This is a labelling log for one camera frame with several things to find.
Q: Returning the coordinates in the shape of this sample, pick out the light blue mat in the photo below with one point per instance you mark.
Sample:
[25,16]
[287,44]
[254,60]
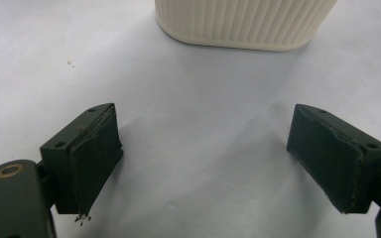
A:
[195,132]

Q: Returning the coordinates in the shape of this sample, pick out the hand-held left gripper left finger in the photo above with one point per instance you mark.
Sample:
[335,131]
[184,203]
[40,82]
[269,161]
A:
[86,162]

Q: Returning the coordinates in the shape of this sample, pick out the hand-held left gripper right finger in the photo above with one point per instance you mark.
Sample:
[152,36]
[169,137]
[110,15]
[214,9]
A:
[334,155]

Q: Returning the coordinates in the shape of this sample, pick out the cream pump bottle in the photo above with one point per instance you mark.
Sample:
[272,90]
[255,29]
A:
[244,23]

